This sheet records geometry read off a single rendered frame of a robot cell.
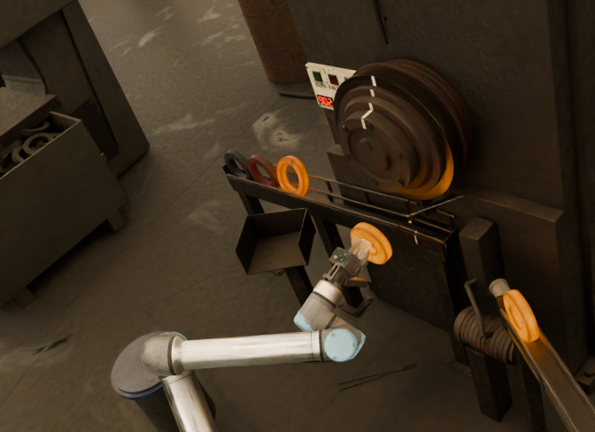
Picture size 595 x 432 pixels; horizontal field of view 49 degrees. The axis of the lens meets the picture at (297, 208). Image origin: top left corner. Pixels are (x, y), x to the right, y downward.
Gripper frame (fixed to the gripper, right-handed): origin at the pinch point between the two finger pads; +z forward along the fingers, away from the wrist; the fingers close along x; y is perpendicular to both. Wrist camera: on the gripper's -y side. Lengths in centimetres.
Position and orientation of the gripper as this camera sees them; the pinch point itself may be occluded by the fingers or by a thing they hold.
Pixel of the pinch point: (369, 239)
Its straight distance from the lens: 217.4
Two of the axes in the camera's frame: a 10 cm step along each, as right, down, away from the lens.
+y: -4.8, -5.4, -6.9
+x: -6.7, -2.9, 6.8
